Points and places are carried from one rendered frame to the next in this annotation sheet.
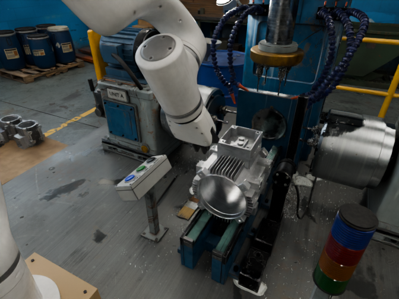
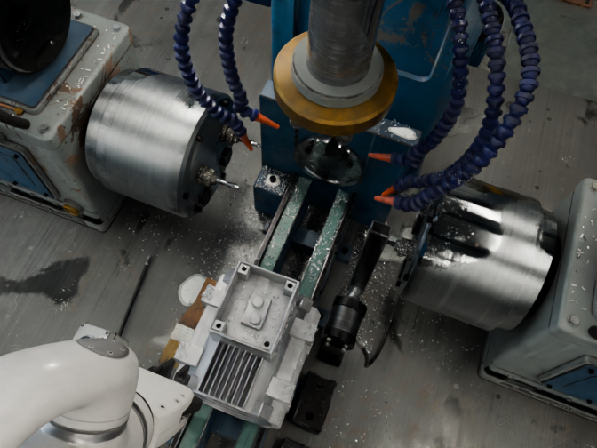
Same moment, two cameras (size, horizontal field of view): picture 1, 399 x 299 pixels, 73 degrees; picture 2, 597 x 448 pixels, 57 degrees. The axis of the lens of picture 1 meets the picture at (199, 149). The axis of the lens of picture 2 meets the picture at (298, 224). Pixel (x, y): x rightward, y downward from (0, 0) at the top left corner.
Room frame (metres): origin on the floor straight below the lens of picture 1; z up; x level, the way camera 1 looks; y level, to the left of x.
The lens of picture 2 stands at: (0.45, -0.13, 1.94)
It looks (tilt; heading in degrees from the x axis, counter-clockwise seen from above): 64 degrees down; 348
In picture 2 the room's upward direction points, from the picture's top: 5 degrees clockwise
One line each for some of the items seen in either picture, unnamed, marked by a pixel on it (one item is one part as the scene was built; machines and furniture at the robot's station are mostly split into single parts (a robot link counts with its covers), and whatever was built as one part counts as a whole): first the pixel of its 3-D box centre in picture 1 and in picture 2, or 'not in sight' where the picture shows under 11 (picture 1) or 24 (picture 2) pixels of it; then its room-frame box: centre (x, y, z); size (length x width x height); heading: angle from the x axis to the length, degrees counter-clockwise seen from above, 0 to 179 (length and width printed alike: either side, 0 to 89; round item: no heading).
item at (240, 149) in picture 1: (240, 146); (255, 312); (0.70, -0.12, 1.11); 0.12 x 0.11 x 0.07; 153
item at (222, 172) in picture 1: (233, 178); (248, 349); (0.66, -0.11, 1.01); 0.20 x 0.19 x 0.19; 153
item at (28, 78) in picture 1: (38, 50); not in sight; (5.12, 2.93, 0.37); 1.20 x 0.80 x 0.74; 149
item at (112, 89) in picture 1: (142, 111); (46, 112); (1.21, 0.28, 0.99); 0.35 x 0.31 x 0.37; 62
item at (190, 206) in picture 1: (195, 200); (191, 322); (0.78, 0.01, 0.80); 0.21 x 0.05 x 0.01; 152
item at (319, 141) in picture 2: (268, 125); (328, 163); (1.02, -0.29, 1.02); 0.15 x 0.02 x 0.15; 62
